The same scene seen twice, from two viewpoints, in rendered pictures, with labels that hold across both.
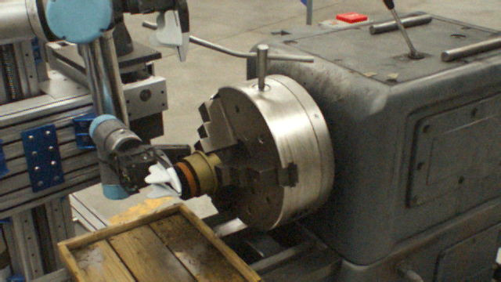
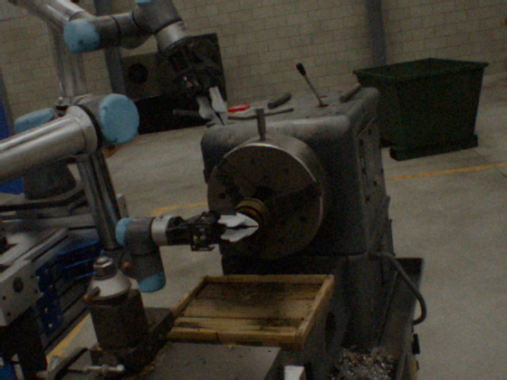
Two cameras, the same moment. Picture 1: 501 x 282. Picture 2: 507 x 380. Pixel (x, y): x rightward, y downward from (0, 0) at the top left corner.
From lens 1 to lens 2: 0.93 m
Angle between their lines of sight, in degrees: 33
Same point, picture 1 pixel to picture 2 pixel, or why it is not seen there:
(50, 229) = not seen: outside the picture
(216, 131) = (242, 184)
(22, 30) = (78, 143)
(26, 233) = not seen: outside the picture
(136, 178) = (212, 234)
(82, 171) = (71, 307)
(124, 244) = (197, 311)
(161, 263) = (243, 305)
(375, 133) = (350, 144)
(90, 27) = (131, 127)
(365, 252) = (363, 240)
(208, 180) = (265, 214)
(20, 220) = not seen: outside the picture
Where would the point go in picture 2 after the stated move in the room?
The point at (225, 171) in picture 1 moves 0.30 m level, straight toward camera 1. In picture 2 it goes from (274, 203) to (369, 221)
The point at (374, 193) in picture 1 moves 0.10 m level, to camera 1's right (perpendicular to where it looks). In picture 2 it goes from (358, 191) to (383, 181)
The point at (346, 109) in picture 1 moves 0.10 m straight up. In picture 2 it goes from (322, 137) to (318, 100)
